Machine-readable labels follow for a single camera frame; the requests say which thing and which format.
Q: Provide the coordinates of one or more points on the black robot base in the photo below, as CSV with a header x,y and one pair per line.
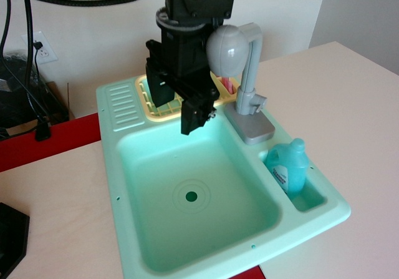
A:
x,y
14,237

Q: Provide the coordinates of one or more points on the yellow dish rack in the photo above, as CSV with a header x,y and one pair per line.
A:
x,y
172,109

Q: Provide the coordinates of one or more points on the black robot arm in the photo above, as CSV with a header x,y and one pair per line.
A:
x,y
212,12

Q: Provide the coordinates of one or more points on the white wall outlet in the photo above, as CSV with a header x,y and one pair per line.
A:
x,y
45,53

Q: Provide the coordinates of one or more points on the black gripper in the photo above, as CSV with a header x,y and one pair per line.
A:
x,y
178,64

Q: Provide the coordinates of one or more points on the blue detergent bottle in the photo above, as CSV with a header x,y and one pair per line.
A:
x,y
288,164

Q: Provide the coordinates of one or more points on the grey toy faucet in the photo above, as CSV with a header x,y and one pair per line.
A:
x,y
233,51

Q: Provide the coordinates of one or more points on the pink toy plate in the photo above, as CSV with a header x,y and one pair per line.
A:
x,y
228,85

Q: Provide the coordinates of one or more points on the mint green toy sink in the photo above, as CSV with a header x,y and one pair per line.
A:
x,y
201,205

